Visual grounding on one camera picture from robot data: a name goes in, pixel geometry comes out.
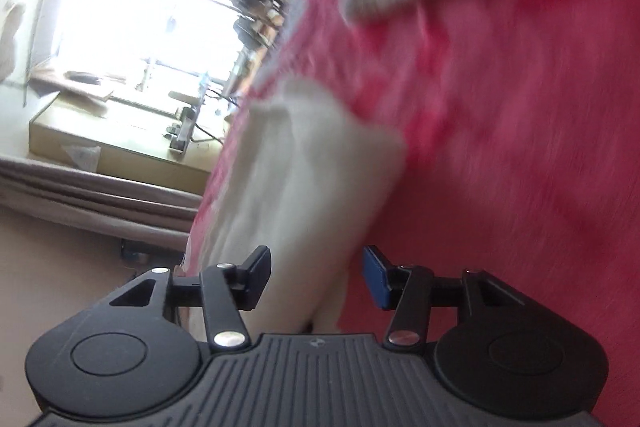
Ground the beige curtain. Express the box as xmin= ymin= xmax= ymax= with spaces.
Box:
xmin=0 ymin=157 xmax=203 ymax=253

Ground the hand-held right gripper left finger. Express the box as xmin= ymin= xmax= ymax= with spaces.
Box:
xmin=109 ymin=245 xmax=273 ymax=353

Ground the flat cardboard sheet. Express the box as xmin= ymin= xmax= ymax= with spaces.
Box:
xmin=30 ymin=62 xmax=116 ymax=105

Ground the white fleece garment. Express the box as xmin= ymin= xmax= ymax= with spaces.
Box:
xmin=185 ymin=77 xmax=407 ymax=335

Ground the clear plastic bag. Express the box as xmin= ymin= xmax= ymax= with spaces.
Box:
xmin=62 ymin=144 xmax=103 ymax=170

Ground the light wooden platform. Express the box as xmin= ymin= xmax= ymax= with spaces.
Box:
xmin=29 ymin=92 xmax=228 ymax=192

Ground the pink floral blanket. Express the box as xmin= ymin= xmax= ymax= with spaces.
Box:
xmin=182 ymin=0 xmax=640 ymax=427

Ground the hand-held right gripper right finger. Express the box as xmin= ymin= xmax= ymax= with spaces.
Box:
xmin=363 ymin=245 xmax=521 ymax=350

